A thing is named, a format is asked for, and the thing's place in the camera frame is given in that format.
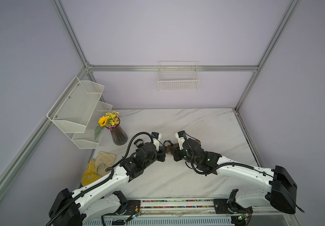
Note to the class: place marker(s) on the purple glass vase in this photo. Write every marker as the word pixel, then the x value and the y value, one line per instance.
pixel 119 136

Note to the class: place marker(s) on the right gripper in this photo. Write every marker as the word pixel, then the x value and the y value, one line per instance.
pixel 176 153

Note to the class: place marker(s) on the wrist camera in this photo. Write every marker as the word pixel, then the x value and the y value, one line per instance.
pixel 180 136
pixel 156 139

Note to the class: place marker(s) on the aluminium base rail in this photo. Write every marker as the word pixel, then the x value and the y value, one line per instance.
pixel 193 212

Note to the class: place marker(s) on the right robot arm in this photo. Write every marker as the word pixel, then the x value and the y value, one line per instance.
pixel 276 187

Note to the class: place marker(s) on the yellow sunflower bouquet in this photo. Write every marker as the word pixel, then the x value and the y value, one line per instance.
pixel 109 121

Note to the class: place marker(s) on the black watch dark dial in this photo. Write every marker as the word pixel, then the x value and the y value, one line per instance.
pixel 139 143

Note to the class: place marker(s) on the black rugged strap watch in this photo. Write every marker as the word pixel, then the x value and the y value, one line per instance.
pixel 169 146

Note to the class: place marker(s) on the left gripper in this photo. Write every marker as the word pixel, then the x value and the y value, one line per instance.
pixel 161 152

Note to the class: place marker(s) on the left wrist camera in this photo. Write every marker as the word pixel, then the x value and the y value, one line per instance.
pixel 156 139

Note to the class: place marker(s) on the white two-tier mesh shelf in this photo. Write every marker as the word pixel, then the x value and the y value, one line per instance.
pixel 77 112

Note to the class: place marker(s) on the white wire wall basket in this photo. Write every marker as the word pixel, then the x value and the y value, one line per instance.
pixel 178 76

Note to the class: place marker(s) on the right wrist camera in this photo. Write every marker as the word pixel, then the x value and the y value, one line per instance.
pixel 180 136

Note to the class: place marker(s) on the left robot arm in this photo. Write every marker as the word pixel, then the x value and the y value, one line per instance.
pixel 75 208

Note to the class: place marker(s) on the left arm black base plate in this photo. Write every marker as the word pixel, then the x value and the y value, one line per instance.
pixel 129 208

